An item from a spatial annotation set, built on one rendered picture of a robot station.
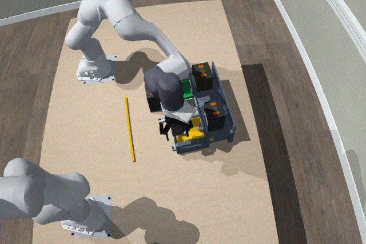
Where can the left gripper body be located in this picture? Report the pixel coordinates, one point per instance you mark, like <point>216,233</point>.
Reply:
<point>171,120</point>

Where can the grey metal shelf rack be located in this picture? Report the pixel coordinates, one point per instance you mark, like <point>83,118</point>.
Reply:
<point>205,96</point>

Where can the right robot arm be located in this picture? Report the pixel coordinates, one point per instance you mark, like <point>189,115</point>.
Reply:
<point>29,191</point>

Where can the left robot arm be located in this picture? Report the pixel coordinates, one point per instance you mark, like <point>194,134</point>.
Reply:
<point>129,25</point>

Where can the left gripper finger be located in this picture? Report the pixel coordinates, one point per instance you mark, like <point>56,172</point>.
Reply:
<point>166,128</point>
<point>188,126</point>

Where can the green open bin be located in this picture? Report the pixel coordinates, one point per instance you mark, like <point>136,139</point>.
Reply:
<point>186,88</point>

